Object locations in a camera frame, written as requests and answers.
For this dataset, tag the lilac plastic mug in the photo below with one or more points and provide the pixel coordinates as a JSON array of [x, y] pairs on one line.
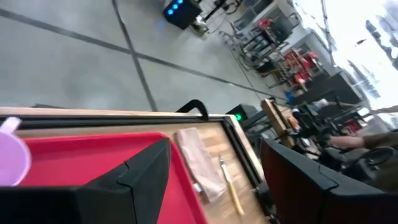
[[12, 161]]

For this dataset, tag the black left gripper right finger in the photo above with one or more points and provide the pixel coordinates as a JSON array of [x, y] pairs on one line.
[[304, 196]]

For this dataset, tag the metal shelf with red bins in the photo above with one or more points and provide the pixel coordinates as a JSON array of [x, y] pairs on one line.
[[298, 65]]

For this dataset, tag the red plastic tray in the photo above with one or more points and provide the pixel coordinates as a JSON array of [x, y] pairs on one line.
[[77, 155]]

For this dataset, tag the beige napkin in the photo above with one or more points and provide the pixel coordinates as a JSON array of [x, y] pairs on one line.
[[199, 161]]

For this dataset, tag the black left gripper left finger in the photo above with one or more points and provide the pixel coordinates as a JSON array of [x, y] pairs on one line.
[[124, 193]]

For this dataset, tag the wooden table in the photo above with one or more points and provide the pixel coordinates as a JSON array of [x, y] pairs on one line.
[[275, 118]]

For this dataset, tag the person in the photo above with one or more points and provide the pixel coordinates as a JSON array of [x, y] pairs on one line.
[[345, 141]]

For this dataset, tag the black computer with blue lights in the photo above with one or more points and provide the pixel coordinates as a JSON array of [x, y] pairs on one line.
[[183, 15]]

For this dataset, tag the black box with green light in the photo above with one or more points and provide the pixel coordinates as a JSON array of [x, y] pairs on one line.
[[247, 112]]

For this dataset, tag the black frame clamp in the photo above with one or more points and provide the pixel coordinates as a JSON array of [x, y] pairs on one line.
[[199, 105]]

